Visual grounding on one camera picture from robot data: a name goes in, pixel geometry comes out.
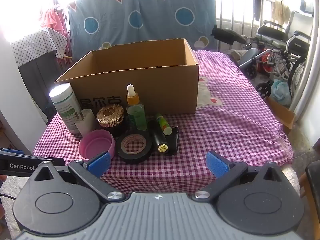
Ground white polka dot cloth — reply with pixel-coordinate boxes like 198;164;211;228
10;27;72;67

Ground black tape roll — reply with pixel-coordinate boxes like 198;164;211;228
115;131;152;165

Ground white charger plug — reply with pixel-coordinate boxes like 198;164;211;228
75;109;98;139

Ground metal railing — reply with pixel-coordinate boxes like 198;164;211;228
215;0;275;53

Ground black cushion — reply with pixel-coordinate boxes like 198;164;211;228
210;25;247;44

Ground white bottle green label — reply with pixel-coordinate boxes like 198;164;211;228
49;83;83;134

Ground purple checked cloth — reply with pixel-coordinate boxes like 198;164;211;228
33;49;293;197

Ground brown cardboard box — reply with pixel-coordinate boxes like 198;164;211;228
55;38;200;115
264;96;296;129

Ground blue plastic bag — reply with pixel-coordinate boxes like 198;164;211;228
270;79;293;105

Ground green dropper bottle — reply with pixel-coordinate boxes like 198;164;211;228
126;84;147;132

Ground wooden chair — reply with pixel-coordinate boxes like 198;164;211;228
299;159;320;230

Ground black key pouch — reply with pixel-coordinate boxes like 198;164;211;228
166;127;180;155

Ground blue patterned bedsheet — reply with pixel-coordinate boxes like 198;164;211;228
68;0;217;63

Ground dark grey cloth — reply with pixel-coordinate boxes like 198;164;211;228
19;52;75;120

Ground grey stroller seat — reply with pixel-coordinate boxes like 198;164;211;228
239;47;260;78

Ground black cylinder gold tip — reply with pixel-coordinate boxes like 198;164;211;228
147;120;169;153

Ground black wheelchair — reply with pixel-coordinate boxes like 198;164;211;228
255;11;313;98

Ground green lip balm tube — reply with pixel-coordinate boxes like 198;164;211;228
154;113;172;135

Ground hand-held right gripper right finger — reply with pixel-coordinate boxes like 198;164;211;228
195;150;292;202

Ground flat brown cardboard box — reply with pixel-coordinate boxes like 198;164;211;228
264;96;296;129

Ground beige towel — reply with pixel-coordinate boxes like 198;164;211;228
271;0;292;25

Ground pink hanging clothes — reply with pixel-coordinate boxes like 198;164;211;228
40;4;73;58

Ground pink silicone bowl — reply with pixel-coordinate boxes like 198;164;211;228
78;129;116;162

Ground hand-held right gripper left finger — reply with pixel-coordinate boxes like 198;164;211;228
28;151;125;204

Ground dark jar gold lid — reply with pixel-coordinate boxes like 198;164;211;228
96;104;127;138

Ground white cabinet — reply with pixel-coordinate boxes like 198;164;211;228
0;37;48;155

